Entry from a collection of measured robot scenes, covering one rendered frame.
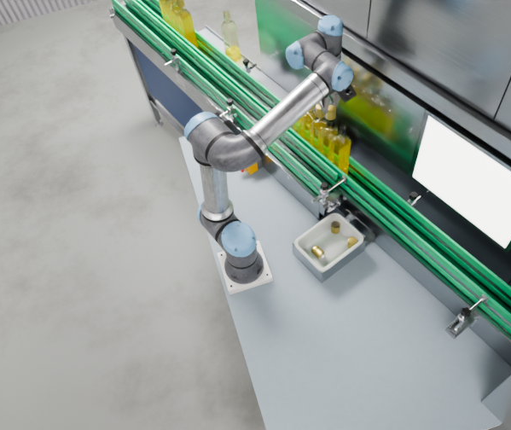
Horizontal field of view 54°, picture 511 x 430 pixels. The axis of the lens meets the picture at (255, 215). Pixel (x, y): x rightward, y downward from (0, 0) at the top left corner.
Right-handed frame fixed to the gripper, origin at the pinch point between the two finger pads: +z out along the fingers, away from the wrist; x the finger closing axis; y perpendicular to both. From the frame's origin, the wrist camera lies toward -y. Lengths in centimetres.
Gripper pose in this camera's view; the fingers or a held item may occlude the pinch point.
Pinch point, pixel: (331, 109)
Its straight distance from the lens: 184.5
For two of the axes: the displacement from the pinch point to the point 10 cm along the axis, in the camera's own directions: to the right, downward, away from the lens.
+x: -8.0, 5.3, -2.7
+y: -5.9, -6.4, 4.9
